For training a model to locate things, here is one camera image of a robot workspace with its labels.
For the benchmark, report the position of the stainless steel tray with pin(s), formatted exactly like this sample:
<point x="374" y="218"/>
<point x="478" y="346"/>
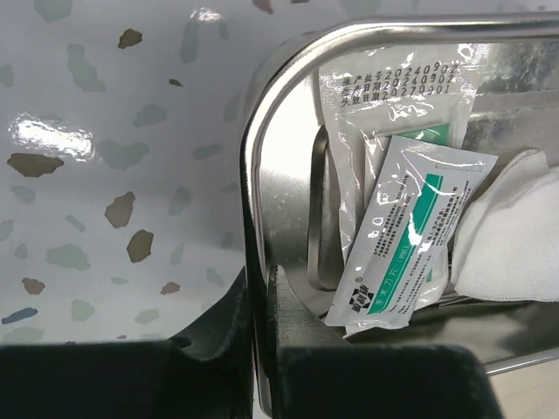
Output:
<point x="294" y="258"/>

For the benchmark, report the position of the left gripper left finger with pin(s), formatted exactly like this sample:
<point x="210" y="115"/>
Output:
<point x="204" y="371"/>

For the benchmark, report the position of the green white packet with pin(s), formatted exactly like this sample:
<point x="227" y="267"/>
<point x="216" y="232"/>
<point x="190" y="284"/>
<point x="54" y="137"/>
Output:
<point x="419" y="196"/>

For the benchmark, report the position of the clear plastic packet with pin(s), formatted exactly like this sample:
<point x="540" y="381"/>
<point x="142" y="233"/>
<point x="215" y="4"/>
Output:
<point x="368" y="96"/>

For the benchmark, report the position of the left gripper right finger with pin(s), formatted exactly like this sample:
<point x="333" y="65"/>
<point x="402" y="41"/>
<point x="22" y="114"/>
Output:
<point x="315" y="373"/>

